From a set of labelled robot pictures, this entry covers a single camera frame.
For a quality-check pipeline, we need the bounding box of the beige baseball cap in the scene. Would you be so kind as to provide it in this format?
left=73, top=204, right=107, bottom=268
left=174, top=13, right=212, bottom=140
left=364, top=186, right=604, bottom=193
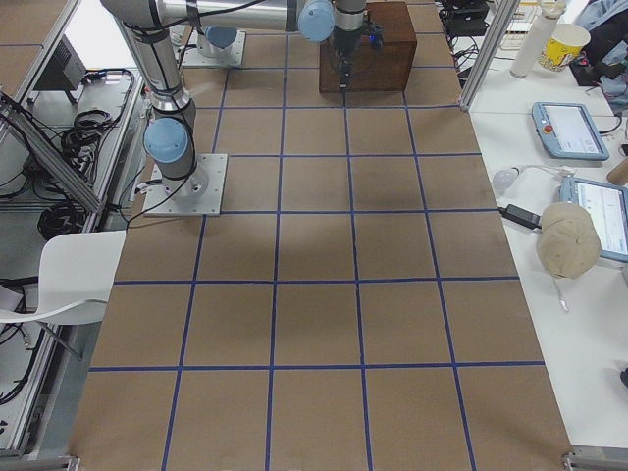
left=537, top=202, right=602, bottom=279

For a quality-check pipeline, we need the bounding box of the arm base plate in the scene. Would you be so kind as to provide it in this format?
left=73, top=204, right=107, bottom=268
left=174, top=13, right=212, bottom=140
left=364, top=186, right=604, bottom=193
left=142, top=153, right=228, bottom=217
left=182, top=30, right=246, bottom=69

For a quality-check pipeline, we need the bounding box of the white light bulb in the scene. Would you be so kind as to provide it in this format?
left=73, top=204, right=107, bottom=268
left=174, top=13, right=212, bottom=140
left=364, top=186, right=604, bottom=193
left=492, top=167, right=521, bottom=192

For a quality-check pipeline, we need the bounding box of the blue teach pendant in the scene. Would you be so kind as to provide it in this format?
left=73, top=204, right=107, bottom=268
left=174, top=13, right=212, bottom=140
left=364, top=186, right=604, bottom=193
left=558, top=177, right=627, bottom=262
left=531, top=102, right=609, bottom=161

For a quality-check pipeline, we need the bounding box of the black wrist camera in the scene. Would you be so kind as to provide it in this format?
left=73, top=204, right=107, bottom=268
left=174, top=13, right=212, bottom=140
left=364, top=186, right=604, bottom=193
left=364, top=20, right=384, bottom=51

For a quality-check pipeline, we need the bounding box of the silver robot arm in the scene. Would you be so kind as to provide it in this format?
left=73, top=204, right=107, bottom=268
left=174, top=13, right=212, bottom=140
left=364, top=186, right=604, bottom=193
left=102, top=1, right=366, bottom=199
left=197, top=26, right=237, bottom=60

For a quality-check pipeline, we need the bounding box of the white cardboard tube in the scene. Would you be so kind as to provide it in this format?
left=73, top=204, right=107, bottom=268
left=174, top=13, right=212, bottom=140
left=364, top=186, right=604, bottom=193
left=509, top=1, right=566, bottom=79

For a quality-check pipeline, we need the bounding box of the black power adapter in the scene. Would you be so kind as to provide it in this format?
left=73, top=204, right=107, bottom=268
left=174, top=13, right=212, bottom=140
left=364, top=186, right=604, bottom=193
left=498, top=204, right=542, bottom=230

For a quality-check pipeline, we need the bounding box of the blue teach pendant near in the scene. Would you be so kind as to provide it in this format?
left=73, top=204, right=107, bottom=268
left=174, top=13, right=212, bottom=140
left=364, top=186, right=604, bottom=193
left=558, top=177, right=627, bottom=262

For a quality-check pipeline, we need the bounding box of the grey electronics box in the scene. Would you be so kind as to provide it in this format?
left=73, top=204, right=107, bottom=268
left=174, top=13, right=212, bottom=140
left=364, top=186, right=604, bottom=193
left=33, top=35, right=87, bottom=104

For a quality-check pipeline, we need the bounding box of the dark wooden drawer cabinet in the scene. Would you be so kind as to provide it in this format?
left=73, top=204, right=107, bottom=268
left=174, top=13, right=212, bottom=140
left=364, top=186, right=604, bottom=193
left=319, top=1, right=417, bottom=93

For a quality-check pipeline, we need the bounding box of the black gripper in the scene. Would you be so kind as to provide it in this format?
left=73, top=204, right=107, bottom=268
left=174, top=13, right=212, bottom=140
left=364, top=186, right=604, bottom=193
left=333, top=28, right=362, bottom=91

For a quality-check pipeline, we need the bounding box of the yellow popcorn cup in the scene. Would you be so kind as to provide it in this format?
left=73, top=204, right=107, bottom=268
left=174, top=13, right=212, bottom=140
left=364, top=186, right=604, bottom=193
left=538, top=24, right=591, bottom=72

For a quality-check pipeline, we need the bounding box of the white plastic chair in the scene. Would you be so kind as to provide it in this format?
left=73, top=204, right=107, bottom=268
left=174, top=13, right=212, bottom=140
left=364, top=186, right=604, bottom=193
left=1, top=231, right=127, bottom=326

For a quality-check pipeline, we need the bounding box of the aluminium frame post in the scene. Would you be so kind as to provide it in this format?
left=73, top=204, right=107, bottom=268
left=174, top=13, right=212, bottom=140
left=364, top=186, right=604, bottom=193
left=458, top=0, right=519, bottom=111

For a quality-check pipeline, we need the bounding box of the blue teach pendant far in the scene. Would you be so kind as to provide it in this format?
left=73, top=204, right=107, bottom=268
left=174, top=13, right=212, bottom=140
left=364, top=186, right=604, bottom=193
left=531, top=102, right=609, bottom=161

